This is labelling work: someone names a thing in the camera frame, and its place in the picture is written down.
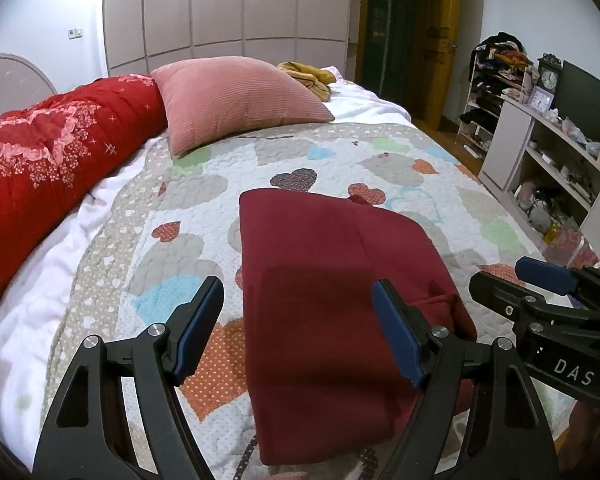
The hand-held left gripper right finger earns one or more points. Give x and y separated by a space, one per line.
397 330

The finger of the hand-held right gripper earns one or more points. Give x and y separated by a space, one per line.
500 297
545 271

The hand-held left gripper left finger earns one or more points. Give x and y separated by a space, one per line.
195 330

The dark red garment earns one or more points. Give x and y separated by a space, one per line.
320 310

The pile of clothes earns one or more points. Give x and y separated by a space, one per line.
502 55

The pink plastic bag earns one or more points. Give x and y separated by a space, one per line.
570 240

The heart patterned quilt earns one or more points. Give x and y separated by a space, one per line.
205 220

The white low cabinet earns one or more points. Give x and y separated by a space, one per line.
510 150

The white bed sheet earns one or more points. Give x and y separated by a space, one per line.
30 300

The white shoe rack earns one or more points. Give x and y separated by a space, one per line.
480 110

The black television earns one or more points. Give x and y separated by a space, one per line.
590 100

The dark mantel clock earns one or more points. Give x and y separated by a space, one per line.
549 77

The red floral duvet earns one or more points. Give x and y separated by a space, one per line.
30 200

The pink ribbed pillow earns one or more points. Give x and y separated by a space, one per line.
230 100

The wooden door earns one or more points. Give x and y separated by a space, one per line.
445 35

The yellow cloth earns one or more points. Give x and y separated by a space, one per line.
310 75

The rounded pale headboard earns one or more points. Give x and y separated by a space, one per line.
10 80

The beige wardrobe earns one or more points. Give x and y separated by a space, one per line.
220 10

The purple picture frame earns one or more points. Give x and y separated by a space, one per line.
541 100

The wall switch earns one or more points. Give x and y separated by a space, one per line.
74 33

